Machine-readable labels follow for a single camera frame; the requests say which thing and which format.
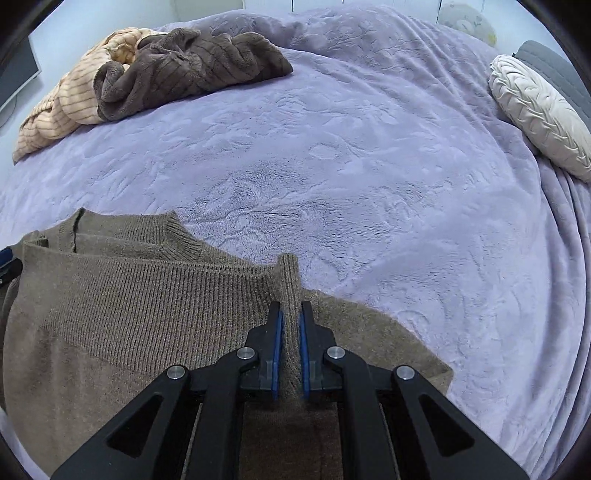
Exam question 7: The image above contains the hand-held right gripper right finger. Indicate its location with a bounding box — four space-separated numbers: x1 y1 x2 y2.
299 300 532 480

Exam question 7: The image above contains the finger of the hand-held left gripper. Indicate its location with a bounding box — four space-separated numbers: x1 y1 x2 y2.
0 247 23 285

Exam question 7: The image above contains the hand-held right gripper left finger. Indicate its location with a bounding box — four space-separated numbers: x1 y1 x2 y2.
48 301 283 480

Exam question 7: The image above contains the brown knit sweater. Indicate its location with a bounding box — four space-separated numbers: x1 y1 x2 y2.
0 208 454 480

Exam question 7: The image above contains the beige striped fleece garment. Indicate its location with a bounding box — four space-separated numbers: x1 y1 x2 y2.
12 28 160 164

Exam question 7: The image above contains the lavender embossed blanket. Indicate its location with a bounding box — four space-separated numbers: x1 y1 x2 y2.
0 4 591 480

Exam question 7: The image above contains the dark monitor screen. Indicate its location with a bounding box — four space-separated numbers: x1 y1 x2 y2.
0 33 42 114

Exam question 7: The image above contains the dark brown fleece garment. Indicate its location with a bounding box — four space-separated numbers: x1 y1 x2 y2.
93 28 294 123

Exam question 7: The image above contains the cream pleated round cushion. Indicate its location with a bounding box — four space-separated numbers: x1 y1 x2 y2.
488 54 591 183

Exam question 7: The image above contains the pale patterned pillow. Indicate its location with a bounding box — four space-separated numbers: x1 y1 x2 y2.
438 2 498 47

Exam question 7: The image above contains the grey headboard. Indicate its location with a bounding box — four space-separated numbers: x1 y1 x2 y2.
514 40 591 134

